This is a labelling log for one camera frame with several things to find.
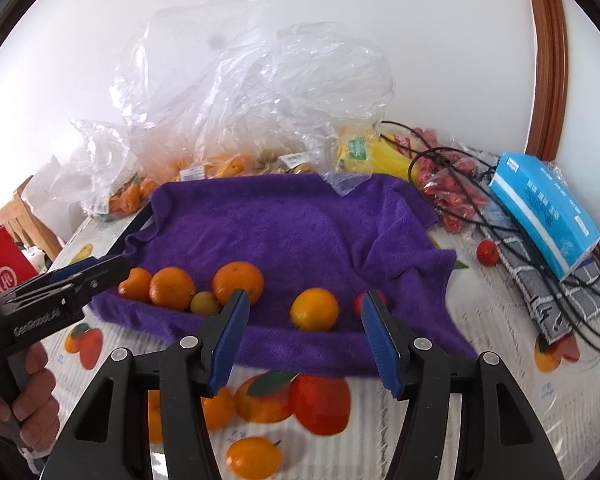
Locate clear bag of mandarins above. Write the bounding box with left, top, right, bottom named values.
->
left=69, top=118, right=157, bottom=222

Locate purple towel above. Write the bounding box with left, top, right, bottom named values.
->
left=89, top=172, right=478, bottom=376

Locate fruit print tablecloth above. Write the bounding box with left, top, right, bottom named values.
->
left=30, top=215, right=600, bottom=480

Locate grey checkered cloth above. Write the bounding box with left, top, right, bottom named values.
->
left=472, top=147, right=600, bottom=346

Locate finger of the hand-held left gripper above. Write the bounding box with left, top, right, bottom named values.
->
left=0, top=254, right=132, bottom=312
left=45, top=257, right=106, bottom=284

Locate person's left hand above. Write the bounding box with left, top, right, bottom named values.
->
left=10, top=344, right=62, bottom=455

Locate small orange mandarin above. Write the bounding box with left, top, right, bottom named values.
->
left=200, top=385, right=236, bottom=431
left=289, top=287, right=340, bottom=332

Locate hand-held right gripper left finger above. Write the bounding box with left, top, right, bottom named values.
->
left=40, top=289, right=251, bottom=480

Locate small red fruit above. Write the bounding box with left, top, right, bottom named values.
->
left=354, top=289, right=389, bottom=317

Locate bag of oranges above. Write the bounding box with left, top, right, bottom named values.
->
left=169, top=152, right=261, bottom=182

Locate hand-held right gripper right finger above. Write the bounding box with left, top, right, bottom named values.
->
left=361, top=290, right=565, bottom=480

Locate blue tissue box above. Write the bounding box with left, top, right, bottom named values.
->
left=488, top=152, right=600, bottom=281

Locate red paper bag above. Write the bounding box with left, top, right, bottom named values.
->
left=0, top=227, right=41, bottom=297

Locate white plastic bag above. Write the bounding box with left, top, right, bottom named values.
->
left=22, top=154, right=89, bottom=221

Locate large clear plastic bag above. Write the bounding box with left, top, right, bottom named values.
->
left=114, top=0, right=397, bottom=182

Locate bag of red tomatoes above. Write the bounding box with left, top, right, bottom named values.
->
left=407, top=127, right=491, bottom=234

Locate wooden chair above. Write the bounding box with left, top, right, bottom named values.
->
left=0, top=174, right=64, bottom=261

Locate yellow package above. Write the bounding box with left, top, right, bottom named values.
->
left=334, top=127, right=417, bottom=182

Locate red cherry tomato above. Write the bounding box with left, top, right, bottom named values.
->
left=476, top=239, right=502, bottom=265

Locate bag of brown kiwis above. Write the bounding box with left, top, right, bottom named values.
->
left=257, top=147, right=317, bottom=176

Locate brown wooden door frame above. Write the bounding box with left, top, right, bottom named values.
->
left=522, top=0, right=571, bottom=162

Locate small tan round fruit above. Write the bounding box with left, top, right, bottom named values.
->
left=189, top=290, right=222, bottom=317

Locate black cable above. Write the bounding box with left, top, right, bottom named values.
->
left=379, top=119, right=600, bottom=357

